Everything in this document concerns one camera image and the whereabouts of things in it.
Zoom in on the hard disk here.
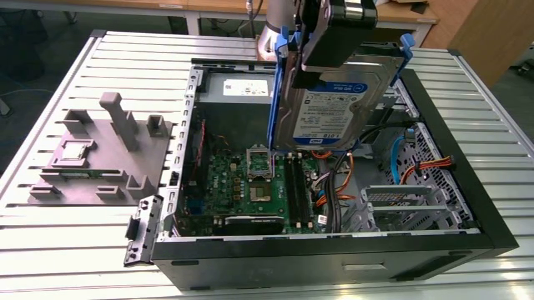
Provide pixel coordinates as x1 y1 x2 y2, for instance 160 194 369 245
265 24 415 157

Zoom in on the metal disk bay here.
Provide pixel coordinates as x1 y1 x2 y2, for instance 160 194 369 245
357 184 459 233

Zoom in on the wooden desk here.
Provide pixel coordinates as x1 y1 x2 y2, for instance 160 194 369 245
41 0 441 48

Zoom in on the metal optical drive cage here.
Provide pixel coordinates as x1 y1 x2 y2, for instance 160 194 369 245
361 77 420 144

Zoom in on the grey power supply unit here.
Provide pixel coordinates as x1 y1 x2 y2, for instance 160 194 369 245
194 73 278 151

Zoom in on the brown wooden cabinet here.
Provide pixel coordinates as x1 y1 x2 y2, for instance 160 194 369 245
423 0 534 89

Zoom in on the metal socket cover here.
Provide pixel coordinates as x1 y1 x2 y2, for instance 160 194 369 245
245 144 276 181

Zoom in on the black RAM slot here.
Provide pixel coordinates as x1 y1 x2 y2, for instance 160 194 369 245
282 152 304 229
294 152 314 229

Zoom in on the CPU socket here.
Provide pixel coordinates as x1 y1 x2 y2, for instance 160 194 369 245
248 180 272 207

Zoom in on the green motherboard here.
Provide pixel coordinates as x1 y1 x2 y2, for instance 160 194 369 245
174 134 331 237

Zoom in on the black graphics card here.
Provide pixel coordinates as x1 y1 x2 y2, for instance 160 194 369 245
212 214 286 237

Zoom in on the grey parts rack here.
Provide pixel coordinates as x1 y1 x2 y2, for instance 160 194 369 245
26 91 178 207

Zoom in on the silver CPU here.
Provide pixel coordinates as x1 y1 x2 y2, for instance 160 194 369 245
61 142 90 159

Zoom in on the black PC case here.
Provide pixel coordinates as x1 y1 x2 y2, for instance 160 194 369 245
149 57 519 291

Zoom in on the green RAM stick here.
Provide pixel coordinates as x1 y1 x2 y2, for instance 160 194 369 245
59 169 105 179

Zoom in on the blue data wire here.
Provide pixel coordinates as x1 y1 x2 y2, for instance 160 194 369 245
389 122 417 187

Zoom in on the orange wire bundle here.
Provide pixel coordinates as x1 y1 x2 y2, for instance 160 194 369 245
309 151 355 208

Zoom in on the red yellow power wire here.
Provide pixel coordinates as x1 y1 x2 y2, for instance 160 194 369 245
397 155 456 187

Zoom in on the black cable bundle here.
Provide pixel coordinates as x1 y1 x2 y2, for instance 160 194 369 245
322 117 421 234

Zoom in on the grey hinged case bracket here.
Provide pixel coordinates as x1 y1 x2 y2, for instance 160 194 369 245
122 194 164 267

